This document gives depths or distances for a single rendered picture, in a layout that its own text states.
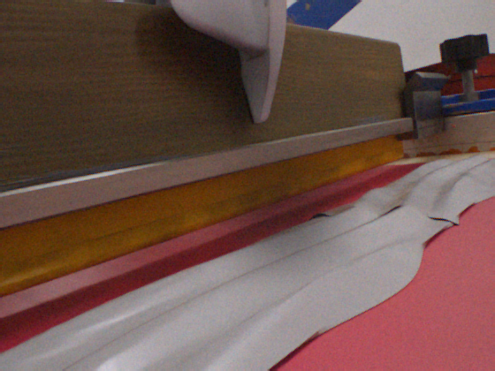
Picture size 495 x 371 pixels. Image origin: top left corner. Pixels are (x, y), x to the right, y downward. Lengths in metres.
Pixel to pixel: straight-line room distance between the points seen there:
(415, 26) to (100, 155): 2.21
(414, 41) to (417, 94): 1.94
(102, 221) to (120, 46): 0.07
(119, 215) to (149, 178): 0.03
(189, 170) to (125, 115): 0.03
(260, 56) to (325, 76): 0.09
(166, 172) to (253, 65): 0.07
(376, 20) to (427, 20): 0.26
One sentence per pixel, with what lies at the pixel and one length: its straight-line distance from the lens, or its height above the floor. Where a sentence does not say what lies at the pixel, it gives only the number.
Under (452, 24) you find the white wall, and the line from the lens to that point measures 2.27.
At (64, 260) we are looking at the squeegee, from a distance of 0.17.
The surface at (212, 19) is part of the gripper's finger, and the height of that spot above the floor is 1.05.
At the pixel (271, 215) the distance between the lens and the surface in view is 0.24.
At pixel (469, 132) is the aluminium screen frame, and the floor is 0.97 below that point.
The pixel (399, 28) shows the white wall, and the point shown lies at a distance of 2.35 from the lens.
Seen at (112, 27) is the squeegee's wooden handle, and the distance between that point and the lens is 0.18.
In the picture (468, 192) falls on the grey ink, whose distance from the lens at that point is 0.22.
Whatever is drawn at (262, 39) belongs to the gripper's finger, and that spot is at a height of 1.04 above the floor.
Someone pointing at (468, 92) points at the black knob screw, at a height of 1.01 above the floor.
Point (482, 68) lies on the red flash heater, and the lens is 1.08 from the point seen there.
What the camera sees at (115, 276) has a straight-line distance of 0.17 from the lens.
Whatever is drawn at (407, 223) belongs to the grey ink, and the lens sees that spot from 0.17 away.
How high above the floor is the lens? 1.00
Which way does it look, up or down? 7 degrees down
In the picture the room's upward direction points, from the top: 9 degrees counter-clockwise
